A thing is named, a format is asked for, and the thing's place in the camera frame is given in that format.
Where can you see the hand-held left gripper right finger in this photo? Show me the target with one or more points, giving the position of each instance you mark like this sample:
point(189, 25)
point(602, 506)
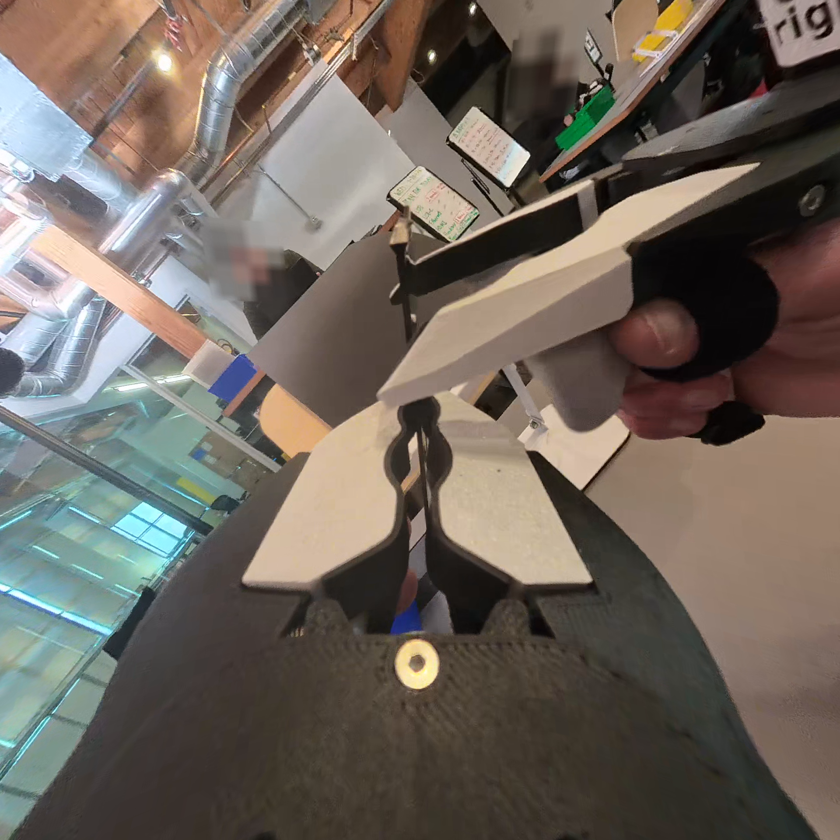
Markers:
point(505, 519)

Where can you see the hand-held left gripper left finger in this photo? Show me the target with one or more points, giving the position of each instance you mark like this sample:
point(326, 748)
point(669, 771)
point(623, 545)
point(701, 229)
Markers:
point(328, 519)

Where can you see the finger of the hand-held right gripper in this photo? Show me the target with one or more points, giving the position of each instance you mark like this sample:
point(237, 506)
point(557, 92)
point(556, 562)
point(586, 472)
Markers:
point(617, 210)
point(525, 315)

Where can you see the thin black plastic strip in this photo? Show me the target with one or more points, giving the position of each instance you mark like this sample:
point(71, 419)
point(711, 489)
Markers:
point(418, 381)

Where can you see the person's right hand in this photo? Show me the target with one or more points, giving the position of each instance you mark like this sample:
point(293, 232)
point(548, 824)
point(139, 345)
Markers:
point(807, 328)

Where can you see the green plastic bin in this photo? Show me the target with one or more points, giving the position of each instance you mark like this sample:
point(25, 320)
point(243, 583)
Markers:
point(584, 118)

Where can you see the long wooden workbench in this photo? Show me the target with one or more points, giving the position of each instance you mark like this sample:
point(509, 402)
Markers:
point(643, 92)

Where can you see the whiteboard easel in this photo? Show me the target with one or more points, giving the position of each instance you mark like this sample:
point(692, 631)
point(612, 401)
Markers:
point(433, 204)
point(488, 145)

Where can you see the yellow plastic bin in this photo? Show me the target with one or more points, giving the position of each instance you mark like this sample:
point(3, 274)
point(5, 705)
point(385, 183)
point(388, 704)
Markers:
point(663, 33)

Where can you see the black backdrop board stand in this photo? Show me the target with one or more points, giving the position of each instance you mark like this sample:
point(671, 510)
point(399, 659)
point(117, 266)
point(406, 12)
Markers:
point(328, 341)

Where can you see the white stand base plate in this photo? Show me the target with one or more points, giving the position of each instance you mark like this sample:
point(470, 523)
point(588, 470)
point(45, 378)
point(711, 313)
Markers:
point(584, 446)

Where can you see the silver ceiling duct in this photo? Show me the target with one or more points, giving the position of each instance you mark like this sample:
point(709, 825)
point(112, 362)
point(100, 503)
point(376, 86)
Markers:
point(145, 210)

